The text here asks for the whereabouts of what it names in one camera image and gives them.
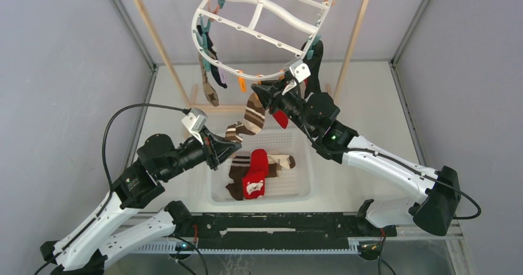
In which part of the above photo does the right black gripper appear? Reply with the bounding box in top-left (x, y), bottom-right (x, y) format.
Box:
top-left (253, 76), bottom-right (316, 138)

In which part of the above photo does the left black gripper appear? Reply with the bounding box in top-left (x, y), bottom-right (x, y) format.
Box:
top-left (161, 125), bottom-right (242, 181)

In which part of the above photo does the red sock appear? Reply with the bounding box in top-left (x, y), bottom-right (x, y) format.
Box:
top-left (272, 110), bottom-right (289, 129)
top-left (242, 149), bottom-right (269, 200)

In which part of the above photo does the brown white wavy sock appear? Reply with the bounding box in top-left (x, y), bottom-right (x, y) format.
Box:
top-left (224, 92), bottom-right (266, 142)

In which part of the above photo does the black sock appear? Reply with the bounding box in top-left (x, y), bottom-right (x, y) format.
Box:
top-left (303, 40), bottom-right (324, 98)

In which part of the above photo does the brown cream striped sock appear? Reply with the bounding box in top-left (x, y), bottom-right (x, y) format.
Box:
top-left (266, 154), bottom-right (296, 178)

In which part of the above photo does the argyle brown sock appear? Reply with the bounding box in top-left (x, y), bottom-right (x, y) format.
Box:
top-left (198, 55), bottom-right (219, 107)

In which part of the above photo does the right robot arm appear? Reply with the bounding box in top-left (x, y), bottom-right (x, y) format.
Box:
top-left (251, 81), bottom-right (461, 236)

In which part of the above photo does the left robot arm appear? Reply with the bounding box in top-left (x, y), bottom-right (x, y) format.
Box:
top-left (40, 128), bottom-right (242, 274)

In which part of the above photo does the white oval clip hanger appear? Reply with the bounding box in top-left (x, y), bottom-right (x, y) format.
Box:
top-left (191, 0), bottom-right (334, 82)

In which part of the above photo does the white plastic laundry basket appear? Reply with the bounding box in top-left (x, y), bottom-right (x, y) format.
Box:
top-left (206, 128), bottom-right (314, 206)

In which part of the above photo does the santa pattern dark sock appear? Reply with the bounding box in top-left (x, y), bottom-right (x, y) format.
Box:
top-left (197, 25), bottom-right (229, 89)

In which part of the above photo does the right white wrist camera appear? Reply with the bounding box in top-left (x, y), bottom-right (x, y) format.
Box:
top-left (282, 58), bottom-right (311, 94)

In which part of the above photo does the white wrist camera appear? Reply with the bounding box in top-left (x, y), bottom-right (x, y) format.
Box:
top-left (282, 58), bottom-right (311, 94)
top-left (181, 108), bottom-right (207, 145)

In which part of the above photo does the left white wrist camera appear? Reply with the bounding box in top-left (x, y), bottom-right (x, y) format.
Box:
top-left (181, 108), bottom-right (207, 145)

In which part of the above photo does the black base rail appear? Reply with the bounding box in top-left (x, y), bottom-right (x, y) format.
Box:
top-left (171, 212), bottom-right (385, 247)

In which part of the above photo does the white cable duct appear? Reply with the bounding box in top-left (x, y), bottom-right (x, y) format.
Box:
top-left (130, 239), bottom-right (360, 255)

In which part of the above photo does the wooden drying rack frame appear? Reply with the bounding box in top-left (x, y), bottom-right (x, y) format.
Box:
top-left (133, 0), bottom-right (369, 114)

